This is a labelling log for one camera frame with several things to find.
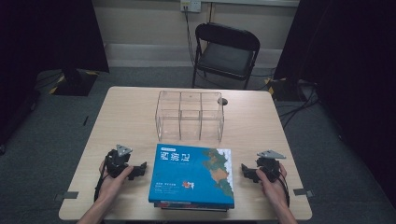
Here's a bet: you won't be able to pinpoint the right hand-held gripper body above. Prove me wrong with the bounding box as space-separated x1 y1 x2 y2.
255 149 287 183

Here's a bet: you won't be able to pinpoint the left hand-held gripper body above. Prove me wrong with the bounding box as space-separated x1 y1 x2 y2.
106 144 135 179

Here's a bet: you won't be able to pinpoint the thick blue book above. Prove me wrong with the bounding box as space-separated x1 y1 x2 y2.
148 143 235 210

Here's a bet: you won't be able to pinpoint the red and blue dragon book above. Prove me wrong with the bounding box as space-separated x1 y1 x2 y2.
153 201 231 211

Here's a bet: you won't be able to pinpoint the clear acrylic book rack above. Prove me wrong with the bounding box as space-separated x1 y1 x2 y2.
154 90 225 143

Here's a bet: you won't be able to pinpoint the person's right hand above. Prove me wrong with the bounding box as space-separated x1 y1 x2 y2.
255 163 289 209

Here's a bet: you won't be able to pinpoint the person's left hand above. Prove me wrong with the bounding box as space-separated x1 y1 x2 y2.
98 160 134 203

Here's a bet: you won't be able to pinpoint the grey tape strip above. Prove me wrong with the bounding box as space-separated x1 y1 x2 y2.
292 188 315 199
53 190 79 202

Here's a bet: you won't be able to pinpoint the black stand base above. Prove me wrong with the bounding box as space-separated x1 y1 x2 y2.
49 68 100 97
266 77 301 102

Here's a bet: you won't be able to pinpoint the black folding chair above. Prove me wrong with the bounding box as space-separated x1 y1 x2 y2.
191 21 262 91

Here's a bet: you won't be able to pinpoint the black curtain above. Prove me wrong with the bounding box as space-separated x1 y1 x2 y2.
0 0 110 148
273 0 396 200

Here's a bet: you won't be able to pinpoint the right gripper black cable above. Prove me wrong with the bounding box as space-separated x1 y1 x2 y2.
277 170 291 208

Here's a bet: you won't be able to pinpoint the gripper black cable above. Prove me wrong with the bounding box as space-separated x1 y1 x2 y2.
277 170 291 208
93 154 110 203

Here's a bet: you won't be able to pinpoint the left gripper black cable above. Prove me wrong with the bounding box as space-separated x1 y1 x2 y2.
93 154 110 203

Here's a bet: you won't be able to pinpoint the black floor cables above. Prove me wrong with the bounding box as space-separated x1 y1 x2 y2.
277 78 321 130

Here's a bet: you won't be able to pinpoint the black power cable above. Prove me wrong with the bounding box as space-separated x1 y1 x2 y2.
184 5 198 68

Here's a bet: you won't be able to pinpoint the white wall socket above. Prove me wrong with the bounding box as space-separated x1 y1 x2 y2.
179 0 203 14

